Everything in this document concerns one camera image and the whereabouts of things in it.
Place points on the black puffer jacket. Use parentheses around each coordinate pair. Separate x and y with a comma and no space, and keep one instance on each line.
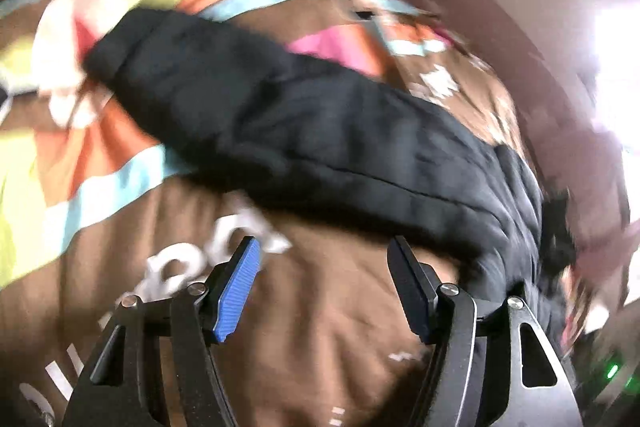
(300,132)

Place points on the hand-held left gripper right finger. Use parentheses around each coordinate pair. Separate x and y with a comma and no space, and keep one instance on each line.
(410,287)

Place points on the brown printed blanket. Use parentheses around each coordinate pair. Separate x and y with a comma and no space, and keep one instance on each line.
(325,332)

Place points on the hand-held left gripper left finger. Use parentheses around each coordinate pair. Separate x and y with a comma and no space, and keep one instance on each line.
(240,292)

